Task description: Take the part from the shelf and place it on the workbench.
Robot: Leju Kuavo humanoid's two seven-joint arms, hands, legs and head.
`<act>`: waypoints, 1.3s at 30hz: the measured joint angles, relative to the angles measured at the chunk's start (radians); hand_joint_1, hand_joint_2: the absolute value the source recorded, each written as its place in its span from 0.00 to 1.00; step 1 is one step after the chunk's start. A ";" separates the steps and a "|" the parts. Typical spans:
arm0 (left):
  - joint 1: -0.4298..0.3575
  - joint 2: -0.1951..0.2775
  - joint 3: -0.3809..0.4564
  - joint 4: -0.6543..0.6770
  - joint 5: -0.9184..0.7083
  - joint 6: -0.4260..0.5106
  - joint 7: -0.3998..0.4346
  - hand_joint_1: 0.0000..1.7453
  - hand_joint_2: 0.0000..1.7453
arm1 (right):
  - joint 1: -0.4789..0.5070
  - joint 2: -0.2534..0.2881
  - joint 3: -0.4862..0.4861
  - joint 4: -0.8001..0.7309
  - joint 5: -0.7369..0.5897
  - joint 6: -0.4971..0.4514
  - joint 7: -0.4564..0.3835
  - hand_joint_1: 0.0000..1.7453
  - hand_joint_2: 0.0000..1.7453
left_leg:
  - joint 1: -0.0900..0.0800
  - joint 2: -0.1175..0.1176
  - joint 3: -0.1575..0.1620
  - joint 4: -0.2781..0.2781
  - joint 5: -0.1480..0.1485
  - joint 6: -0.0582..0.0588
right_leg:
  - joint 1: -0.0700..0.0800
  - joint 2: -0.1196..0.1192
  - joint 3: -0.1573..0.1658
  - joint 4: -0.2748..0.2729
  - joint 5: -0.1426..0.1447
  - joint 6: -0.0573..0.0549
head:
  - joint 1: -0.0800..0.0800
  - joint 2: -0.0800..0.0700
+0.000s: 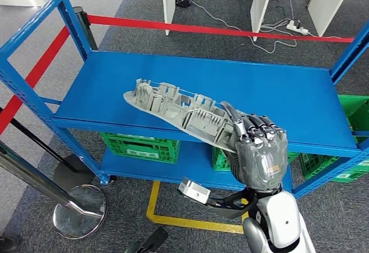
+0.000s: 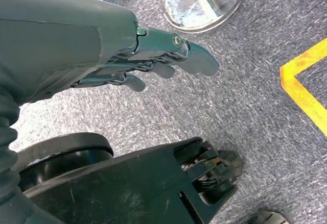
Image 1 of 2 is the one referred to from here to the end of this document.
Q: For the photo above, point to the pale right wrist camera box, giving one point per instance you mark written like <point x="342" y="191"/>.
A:
<point x="195" y="191"/>

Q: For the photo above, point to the green plastic crate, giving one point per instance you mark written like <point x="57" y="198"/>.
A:
<point x="219" y="161"/>
<point x="138" y="146"/>
<point x="352" y="115"/>

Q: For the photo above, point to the white power strip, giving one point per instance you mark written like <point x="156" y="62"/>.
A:
<point x="296" y="27"/>

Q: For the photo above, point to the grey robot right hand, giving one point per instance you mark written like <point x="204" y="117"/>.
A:
<point x="262" y="159"/>

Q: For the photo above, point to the yellow floor tape square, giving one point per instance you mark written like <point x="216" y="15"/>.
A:
<point x="152" y="205"/>

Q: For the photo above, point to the black left wrist camera bracket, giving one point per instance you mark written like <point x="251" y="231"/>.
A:
<point x="155" y="238"/>

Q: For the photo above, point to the grey plastic wheel hubcap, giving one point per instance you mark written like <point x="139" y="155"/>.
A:
<point x="173" y="110"/>

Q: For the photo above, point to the black pole stanchion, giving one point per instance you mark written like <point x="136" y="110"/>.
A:
<point x="72" y="171"/>

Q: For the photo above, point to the blue metal shelf rack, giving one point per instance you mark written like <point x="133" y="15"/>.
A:
<point x="259" y="87"/>

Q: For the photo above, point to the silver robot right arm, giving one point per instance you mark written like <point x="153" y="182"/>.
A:
<point x="276" y="220"/>

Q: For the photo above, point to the red barrier belt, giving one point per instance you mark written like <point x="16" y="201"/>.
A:
<point x="201" y="28"/>
<point x="35" y="76"/>

